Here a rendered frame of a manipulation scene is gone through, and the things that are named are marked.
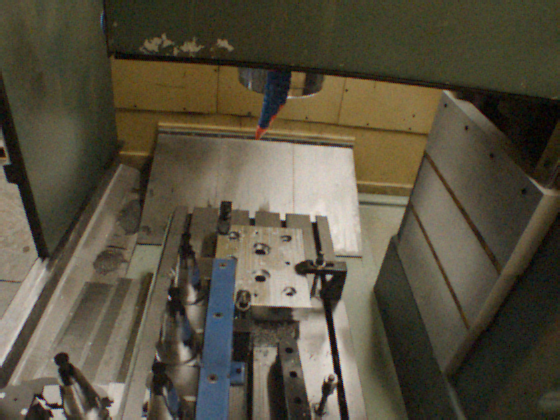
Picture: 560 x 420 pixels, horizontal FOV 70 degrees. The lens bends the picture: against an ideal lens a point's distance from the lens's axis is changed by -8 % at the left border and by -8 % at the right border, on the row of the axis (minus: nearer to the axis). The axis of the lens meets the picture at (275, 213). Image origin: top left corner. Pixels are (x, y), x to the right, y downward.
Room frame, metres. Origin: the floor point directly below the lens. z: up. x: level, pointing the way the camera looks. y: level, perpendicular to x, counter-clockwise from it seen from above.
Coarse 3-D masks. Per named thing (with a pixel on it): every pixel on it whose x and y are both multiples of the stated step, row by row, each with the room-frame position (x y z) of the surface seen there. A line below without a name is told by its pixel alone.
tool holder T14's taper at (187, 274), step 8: (192, 256) 0.46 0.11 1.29; (184, 264) 0.45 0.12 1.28; (192, 264) 0.46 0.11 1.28; (176, 272) 0.46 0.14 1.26; (184, 272) 0.45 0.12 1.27; (192, 272) 0.45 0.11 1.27; (176, 280) 0.45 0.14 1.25; (184, 280) 0.45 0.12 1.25; (192, 280) 0.45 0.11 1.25; (200, 280) 0.47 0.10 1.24; (184, 288) 0.44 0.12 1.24; (192, 288) 0.45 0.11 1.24; (200, 288) 0.46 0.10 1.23
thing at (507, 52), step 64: (128, 0) 0.42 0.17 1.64; (192, 0) 0.43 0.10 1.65; (256, 0) 0.43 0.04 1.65; (320, 0) 0.44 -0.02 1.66; (384, 0) 0.45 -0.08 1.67; (448, 0) 0.45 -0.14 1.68; (512, 0) 0.46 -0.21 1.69; (256, 64) 0.44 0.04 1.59; (320, 64) 0.44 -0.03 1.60; (384, 64) 0.45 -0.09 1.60; (448, 64) 0.46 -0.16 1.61; (512, 64) 0.46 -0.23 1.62
